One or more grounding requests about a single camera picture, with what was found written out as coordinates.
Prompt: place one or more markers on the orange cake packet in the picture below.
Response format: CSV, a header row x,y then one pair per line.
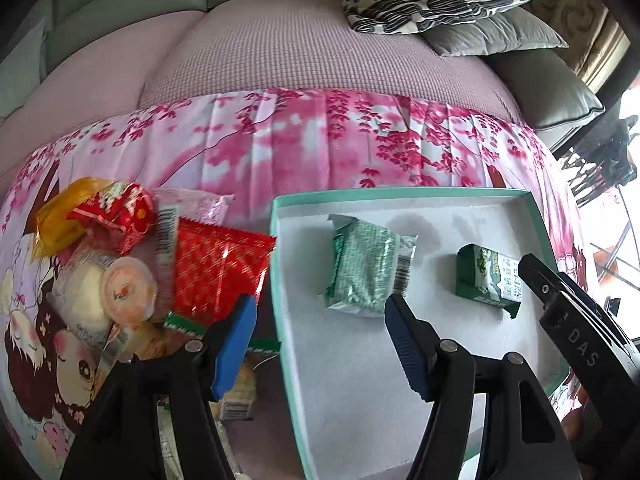
x,y
57,220

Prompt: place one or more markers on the pink printed blanket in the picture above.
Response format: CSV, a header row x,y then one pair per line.
x,y
300,140

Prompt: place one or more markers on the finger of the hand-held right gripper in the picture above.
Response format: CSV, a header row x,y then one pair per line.
x,y
542,285

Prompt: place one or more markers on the round pastry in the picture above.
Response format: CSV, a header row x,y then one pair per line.
x,y
82,290

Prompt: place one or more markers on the orange jelly cup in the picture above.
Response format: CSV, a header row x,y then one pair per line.
x,y
127,290

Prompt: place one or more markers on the teal cardboard box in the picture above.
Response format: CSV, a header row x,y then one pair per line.
x,y
350,385

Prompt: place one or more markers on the red and white candy packet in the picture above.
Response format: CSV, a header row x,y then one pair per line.
x,y
130,215

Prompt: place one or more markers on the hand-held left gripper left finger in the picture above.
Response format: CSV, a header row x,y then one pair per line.
x,y
235,347

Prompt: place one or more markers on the clear packet with barcode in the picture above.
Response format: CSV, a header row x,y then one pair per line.
x,y
200,205

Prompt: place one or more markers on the green foil snack packet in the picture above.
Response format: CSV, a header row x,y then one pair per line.
x,y
365,265

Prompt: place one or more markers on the grey pillow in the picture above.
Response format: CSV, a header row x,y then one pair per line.
x,y
500,35

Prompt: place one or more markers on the green edged cookie packet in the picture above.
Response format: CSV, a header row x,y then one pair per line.
x,y
150,342

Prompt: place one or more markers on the red foil snack packet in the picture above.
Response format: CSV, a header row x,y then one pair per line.
x,y
215,270

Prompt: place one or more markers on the small green carton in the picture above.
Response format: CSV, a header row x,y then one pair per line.
x,y
482,275

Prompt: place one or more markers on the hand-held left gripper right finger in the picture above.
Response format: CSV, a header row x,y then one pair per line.
x,y
405,350

